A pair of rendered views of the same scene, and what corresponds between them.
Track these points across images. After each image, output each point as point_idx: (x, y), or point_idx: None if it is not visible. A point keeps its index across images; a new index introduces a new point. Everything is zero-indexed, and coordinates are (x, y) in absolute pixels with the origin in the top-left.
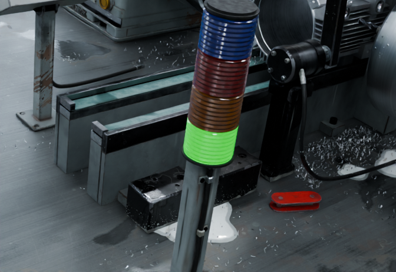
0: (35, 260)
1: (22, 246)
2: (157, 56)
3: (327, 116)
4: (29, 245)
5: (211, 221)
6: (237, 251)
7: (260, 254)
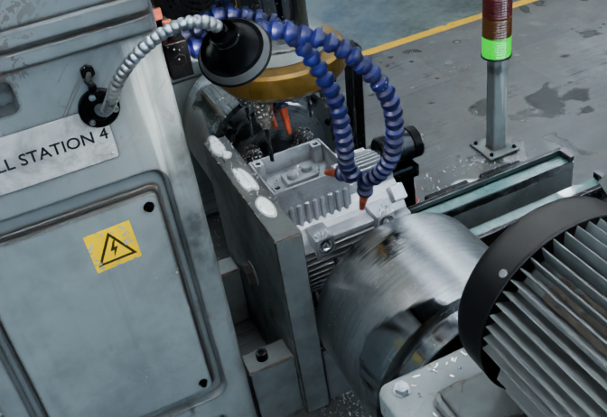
0: (592, 162)
1: (604, 170)
2: None
3: None
4: (600, 171)
5: None
6: (454, 174)
7: (438, 173)
